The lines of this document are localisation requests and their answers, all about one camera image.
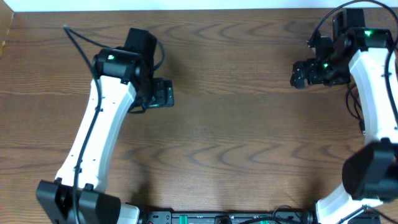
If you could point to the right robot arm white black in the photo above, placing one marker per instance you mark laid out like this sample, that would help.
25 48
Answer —
365 56

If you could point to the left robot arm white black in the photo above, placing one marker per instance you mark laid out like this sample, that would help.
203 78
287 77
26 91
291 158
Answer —
123 83

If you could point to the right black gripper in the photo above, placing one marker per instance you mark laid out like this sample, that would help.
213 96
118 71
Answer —
310 65

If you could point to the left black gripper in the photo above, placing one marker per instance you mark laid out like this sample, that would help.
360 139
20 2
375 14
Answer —
166 95

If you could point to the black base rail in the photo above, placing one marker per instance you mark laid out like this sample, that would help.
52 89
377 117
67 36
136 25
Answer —
282 214

